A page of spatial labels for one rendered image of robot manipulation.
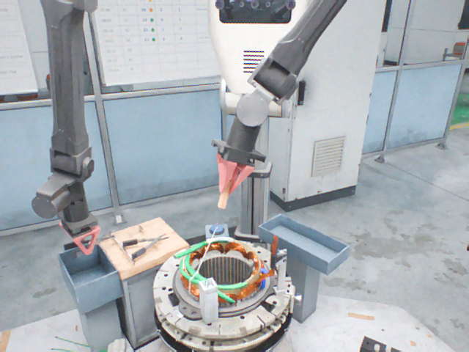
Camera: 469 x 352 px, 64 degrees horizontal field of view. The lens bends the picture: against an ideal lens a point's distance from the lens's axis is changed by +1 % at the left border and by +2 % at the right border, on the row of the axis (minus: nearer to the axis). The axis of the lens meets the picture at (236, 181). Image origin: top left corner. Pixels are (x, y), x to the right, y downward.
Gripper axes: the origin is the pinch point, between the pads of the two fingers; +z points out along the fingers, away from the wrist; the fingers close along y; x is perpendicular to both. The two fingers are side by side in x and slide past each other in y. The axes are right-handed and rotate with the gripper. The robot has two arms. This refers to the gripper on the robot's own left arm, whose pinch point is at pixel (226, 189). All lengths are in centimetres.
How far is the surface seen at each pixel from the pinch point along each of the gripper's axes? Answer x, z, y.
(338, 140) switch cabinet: 189, -10, 179
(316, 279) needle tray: 13, 26, 44
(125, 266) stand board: 20.2, 31.1, -10.9
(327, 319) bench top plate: 10, 38, 53
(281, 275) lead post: -7.3, 14.5, 15.3
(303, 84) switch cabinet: 181, -41, 121
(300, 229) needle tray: 21.2, 14.1, 39.1
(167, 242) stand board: 26.7, 26.1, 0.3
